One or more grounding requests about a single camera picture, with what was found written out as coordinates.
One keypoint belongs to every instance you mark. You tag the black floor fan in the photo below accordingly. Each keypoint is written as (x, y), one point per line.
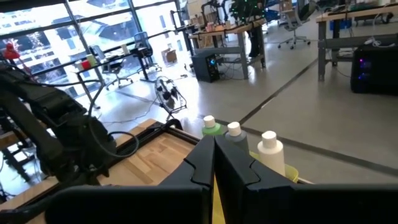
(169, 95)

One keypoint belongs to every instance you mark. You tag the pale green cup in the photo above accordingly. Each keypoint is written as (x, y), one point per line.
(92, 59)

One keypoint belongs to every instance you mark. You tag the wooden top desk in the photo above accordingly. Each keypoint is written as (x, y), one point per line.
(224, 31)

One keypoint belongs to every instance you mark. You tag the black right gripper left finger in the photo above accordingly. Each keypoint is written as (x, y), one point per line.
(192, 174)

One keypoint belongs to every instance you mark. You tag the black thin desk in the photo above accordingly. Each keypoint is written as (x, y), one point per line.
(93, 67)

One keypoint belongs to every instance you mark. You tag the grey metal desk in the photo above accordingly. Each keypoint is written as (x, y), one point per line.
(321, 46)

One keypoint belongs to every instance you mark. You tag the green decorated tree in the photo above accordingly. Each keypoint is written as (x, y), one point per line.
(247, 9)

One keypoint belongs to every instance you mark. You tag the blue mesh office chair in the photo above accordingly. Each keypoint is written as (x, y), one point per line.
(143, 42)

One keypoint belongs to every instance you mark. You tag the black equipment box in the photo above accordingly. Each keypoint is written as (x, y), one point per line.
(373, 71)

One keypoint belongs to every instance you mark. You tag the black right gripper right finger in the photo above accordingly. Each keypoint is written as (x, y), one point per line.
(248, 193)

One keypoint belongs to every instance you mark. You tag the large green paint bottle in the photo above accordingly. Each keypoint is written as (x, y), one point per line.
(211, 129)

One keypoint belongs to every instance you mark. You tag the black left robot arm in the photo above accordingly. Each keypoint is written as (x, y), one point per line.
(81, 137)

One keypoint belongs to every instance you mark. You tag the black lit computer tower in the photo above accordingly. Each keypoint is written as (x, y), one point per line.
(203, 68)

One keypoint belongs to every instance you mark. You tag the white office chair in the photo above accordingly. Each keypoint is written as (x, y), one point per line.
(293, 21)

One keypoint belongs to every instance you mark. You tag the large dark grey bottle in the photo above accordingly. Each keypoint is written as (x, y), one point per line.
(237, 138)

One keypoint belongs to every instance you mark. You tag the tall white bottle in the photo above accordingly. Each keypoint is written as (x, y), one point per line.
(271, 155)

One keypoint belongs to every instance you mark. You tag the dark office chair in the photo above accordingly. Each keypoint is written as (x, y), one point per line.
(116, 68)

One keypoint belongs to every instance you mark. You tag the yellow plastic bin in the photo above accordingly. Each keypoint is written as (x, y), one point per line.
(290, 174)

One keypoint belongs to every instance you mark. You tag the red mug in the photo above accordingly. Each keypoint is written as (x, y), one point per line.
(86, 64)

